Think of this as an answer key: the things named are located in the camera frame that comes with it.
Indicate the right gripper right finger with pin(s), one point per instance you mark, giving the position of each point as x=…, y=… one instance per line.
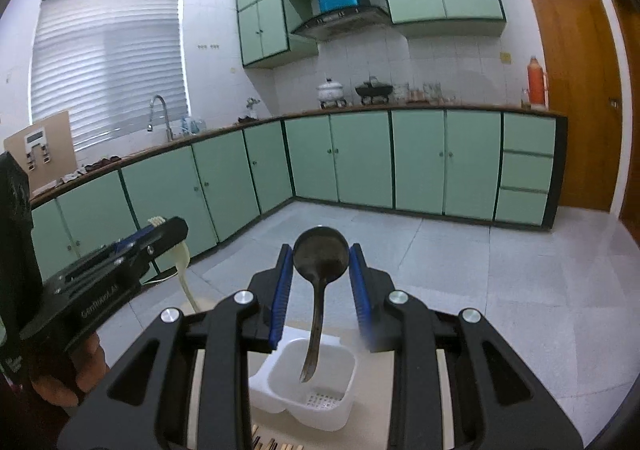
x=497, y=402

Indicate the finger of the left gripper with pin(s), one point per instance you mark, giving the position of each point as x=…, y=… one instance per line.
x=140, y=237
x=167, y=234

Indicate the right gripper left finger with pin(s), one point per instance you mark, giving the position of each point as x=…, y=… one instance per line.
x=144, y=401

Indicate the white plastic fork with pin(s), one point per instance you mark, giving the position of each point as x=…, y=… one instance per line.
x=181, y=256

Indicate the metal spoon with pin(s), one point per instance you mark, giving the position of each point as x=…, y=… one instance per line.
x=320, y=256

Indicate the plain wooden chopstick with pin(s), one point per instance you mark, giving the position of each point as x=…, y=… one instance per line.
x=282, y=445

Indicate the chrome kitchen faucet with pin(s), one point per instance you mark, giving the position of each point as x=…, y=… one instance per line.
x=163, y=117

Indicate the green lower kitchen cabinets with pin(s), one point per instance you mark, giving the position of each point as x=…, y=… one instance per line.
x=483, y=165

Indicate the left hand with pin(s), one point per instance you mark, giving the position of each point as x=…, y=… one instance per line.
x=64, y=380

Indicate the white two-compartment utensil holder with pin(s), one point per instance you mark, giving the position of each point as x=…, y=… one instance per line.
x=323, y=403

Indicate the white window blinds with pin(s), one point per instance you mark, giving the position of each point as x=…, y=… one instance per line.
x=102, y=61

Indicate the white cooking pot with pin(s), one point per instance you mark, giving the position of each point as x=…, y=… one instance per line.
x=331, y=94

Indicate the brown wooden door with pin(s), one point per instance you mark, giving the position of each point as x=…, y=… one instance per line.
x=627, y=205
x=584, y=84

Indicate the black wok pan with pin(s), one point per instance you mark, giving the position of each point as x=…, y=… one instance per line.
x=373, y=91

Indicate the black range hood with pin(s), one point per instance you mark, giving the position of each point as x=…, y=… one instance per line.
x=342, y=22

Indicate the orange thermos flask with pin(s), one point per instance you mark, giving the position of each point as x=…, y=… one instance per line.
x=536, y=83

